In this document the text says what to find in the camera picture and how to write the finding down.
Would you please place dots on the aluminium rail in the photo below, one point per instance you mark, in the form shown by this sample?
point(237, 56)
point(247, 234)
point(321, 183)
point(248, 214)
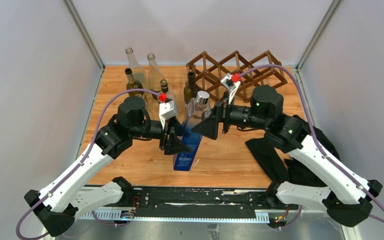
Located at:
point(117, 215)

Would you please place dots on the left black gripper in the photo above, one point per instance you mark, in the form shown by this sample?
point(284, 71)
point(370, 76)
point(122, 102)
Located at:
point(173, 144)

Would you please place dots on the tall slim clear bottle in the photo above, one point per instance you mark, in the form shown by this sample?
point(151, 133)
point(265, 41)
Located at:
point(148, 107)

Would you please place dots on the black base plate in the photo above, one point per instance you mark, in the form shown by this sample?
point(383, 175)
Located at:
point(206, 203)

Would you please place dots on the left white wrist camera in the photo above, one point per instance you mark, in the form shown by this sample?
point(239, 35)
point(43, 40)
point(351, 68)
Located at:
point(167, 110)

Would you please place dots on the clear bottle black label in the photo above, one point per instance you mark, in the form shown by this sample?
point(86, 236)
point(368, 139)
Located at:
point(137, 69)
point(155, 75)

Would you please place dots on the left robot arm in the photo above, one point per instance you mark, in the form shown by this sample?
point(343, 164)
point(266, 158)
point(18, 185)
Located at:
point(61, 203)

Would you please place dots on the brown wooden wine rack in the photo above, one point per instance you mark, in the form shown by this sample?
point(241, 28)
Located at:
point(208, 73)

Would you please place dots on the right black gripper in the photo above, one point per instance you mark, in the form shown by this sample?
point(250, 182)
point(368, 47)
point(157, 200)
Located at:
point(209, 126)

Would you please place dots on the blue label clear bottle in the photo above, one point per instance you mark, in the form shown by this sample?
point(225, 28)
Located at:
point(197, 109)

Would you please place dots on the black cloth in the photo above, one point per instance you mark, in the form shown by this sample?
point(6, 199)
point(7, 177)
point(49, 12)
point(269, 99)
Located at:
point(275, 168)

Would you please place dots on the dark green wine bottle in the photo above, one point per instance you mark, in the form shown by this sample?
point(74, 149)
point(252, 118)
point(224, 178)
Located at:
point(132, 83)

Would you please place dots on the dark bottle black neck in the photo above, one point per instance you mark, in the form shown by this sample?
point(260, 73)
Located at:
point(191, 88)

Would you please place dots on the clear bottle gold label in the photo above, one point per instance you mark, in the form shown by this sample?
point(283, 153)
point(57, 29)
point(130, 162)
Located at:
point(169, 93)

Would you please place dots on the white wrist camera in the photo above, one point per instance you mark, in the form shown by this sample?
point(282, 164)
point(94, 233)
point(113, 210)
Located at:
point(232, 83)
point(167, 110)

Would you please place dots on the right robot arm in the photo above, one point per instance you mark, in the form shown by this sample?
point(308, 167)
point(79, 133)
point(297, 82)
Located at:
point(346, 197)

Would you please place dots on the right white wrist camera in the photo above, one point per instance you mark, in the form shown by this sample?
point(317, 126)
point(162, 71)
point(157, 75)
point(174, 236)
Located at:
point(232, 83)

